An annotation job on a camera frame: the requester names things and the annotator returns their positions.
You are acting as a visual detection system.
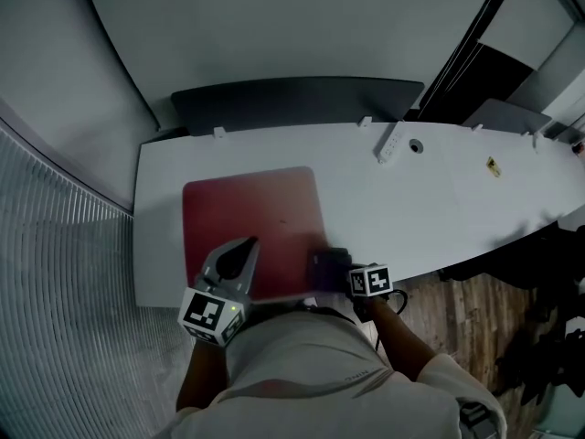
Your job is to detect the white power strip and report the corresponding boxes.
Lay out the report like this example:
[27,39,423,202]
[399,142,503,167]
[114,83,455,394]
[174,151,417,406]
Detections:
[376,123,407,165]

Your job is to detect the black office chair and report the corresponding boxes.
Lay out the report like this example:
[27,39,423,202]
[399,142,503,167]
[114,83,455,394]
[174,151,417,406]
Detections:
[437,220,585,407]

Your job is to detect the dark desk divider panel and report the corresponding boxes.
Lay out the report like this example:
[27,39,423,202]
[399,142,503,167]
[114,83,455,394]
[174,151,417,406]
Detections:
[170,76,426,138]

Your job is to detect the person's left forearm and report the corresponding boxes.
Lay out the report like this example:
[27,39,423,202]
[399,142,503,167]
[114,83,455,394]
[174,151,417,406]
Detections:
[175,338,230,414]

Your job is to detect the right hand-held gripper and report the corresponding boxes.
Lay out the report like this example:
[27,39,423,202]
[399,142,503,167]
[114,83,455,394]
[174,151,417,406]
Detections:
[339,262,395,299]

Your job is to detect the black window frame post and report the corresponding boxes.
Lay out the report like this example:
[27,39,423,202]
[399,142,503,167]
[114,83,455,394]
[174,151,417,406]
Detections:
[417,0,523,122]

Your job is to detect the white window blinds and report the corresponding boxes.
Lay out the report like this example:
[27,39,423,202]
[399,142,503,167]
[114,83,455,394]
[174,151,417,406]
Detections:
[0,121,196,439]

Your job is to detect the red mat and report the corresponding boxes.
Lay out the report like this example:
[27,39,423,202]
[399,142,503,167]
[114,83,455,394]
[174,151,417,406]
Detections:
[181,166,327,304]

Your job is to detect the black cable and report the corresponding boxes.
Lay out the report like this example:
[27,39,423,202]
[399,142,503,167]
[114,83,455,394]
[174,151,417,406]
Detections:
[373,288,411,352]

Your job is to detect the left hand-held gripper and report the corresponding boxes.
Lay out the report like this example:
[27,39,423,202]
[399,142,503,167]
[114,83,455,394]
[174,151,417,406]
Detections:
[177,235,262,348]

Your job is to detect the person's right forearm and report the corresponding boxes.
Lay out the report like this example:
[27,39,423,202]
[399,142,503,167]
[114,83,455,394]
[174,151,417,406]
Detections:
[367,296,439,384]

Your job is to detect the grey desk divider panel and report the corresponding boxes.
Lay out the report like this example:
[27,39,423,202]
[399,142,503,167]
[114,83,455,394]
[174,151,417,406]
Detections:
[462,97,554,134]

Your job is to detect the purple and grey cloth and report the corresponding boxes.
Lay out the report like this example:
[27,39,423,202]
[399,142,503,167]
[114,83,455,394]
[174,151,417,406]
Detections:
[306,247,353,294]

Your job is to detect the person's white shirt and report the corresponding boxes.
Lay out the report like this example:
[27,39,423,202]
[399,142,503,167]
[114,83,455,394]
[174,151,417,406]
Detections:
[172,308,509,439]

